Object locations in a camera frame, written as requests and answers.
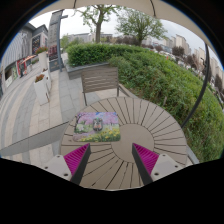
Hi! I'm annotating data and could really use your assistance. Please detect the curved dark parasol pole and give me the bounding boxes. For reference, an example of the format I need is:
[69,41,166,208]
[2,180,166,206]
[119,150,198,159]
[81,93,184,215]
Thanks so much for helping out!
[181,43,212,129]

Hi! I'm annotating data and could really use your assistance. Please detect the beige apartment buildings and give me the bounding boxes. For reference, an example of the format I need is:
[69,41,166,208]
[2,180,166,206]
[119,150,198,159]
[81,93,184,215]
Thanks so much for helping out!
[146,33,224,88]

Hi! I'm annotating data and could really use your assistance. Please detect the floral print mouse pad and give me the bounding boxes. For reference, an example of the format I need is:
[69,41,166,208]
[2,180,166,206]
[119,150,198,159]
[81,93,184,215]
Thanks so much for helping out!
[72,111,122,143]

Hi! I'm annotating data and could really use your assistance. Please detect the brown slatted chair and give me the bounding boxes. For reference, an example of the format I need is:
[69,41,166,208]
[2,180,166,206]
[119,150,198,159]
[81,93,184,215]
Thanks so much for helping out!
[80,66,131,107]

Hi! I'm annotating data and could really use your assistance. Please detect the round-crowned green tree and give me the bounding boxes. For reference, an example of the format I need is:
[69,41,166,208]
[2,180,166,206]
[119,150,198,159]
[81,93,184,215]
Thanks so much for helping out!
[114,8,168,46]

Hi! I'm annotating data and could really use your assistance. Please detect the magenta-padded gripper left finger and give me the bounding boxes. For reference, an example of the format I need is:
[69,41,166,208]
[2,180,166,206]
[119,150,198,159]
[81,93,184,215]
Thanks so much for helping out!
[40,142,92,187]

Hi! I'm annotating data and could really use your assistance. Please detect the red parasol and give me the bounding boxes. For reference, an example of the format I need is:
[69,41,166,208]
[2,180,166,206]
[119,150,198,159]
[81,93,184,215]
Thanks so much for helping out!
[19,54,37,64]

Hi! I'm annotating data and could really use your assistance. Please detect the grey storefront building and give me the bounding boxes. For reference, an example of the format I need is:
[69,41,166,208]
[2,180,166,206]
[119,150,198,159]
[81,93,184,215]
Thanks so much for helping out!
[0,22,49,98]

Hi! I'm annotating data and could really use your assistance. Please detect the beige parasol canopy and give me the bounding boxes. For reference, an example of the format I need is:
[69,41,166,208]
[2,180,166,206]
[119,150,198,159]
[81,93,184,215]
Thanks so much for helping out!
[29,0,214,51]

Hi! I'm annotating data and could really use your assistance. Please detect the tall white flower planter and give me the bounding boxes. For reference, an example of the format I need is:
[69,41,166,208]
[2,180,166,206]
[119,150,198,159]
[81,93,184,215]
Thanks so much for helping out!
[34,46,49,73]

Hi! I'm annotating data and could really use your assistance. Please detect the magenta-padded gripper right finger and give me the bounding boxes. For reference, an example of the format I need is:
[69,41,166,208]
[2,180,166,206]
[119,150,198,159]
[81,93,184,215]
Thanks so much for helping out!
[131,142,184,186]

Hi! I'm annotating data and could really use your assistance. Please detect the thin-crowned tree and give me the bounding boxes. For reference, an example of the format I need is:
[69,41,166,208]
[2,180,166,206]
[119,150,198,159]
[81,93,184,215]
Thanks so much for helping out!
[74,4,123,44]

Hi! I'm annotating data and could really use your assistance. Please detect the grey sign pillar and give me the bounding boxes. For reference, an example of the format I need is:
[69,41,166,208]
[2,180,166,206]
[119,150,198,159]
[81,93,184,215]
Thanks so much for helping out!
[47,9,69,73]

